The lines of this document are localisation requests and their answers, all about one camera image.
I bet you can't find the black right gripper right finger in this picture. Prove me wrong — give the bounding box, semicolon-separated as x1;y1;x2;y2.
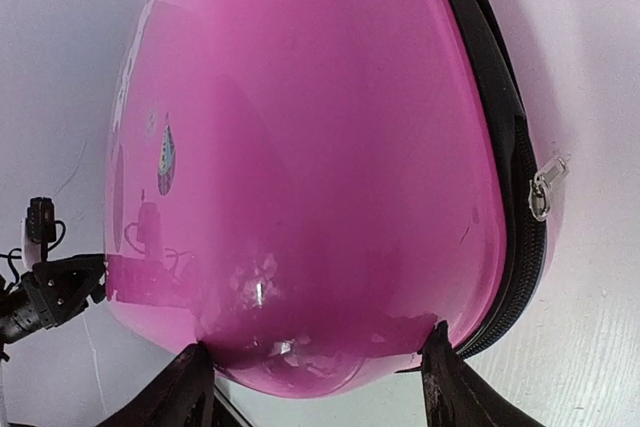
420;321;542;427

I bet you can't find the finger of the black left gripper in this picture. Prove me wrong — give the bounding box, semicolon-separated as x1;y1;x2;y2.
29;254;106;329

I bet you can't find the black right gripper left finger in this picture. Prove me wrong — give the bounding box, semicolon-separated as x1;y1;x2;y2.
98;343;215;427

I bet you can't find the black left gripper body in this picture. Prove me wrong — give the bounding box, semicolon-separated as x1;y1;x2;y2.
1;272;50;344

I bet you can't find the pink hard-shell kids suitcase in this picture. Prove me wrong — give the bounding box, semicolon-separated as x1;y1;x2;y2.
104;0;556;399

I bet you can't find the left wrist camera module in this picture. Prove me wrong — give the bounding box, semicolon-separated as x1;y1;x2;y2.
20;197;67;270

